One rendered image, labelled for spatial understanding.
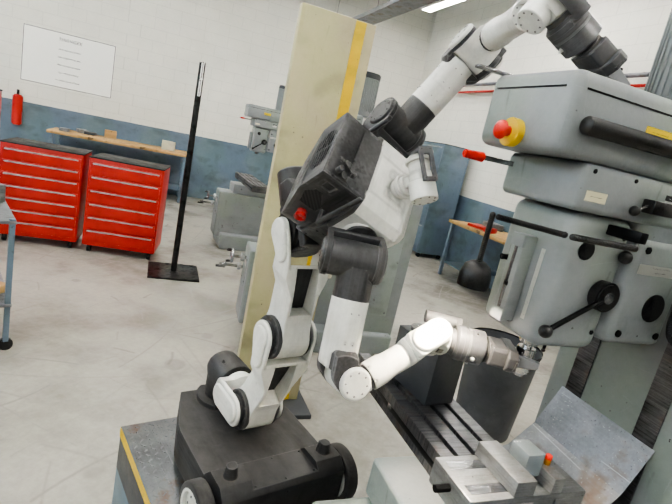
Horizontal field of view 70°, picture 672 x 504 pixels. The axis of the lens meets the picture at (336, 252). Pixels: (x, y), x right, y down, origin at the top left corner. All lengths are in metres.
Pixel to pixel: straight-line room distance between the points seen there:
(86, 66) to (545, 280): 9.34
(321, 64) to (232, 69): 7.31
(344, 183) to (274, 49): 9.07
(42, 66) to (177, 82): 2.18
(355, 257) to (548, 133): 0.47
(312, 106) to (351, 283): 1.73
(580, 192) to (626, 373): 0.68
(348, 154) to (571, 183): 0.49
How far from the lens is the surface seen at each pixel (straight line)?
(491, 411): 3.37
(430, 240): 8.65
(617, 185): 1.17
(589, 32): 1.22
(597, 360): 1.67
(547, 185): 1.15
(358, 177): 1.16
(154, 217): 5.44
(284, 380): 1.73
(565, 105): 1.04
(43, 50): 10.07
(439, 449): 1.47
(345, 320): 1.10
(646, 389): 1.58
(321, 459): 1.79
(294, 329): 1.55
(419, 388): 1.66
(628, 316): 1.33
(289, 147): 2.67
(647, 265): 1.31
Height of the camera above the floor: 1.66
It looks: 13 degrees down
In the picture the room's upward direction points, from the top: 12 degrees clockwise
